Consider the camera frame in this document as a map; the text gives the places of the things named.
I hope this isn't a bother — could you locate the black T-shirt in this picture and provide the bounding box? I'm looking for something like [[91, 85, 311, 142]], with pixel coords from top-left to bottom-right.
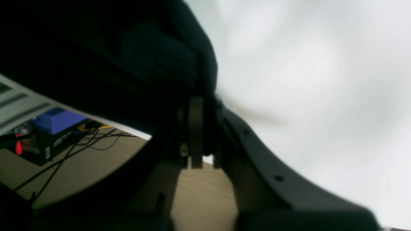
[[1, 0, 218, 133]]

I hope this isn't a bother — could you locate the yellow cable on floor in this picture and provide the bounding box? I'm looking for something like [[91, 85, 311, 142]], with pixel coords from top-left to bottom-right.
[[77, 124, 113, 133]]

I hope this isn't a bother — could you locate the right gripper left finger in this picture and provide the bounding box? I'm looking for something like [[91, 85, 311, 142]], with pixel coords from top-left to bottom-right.
[[31, 97, 205, 231]]

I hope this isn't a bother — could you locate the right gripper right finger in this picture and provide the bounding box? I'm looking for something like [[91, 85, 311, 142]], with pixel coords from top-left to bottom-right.
[[205, 97, 379, 231]]

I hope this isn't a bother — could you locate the blue and black equipment box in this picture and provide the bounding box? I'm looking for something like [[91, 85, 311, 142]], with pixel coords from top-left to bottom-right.
[[6, 108, 91, 166]]

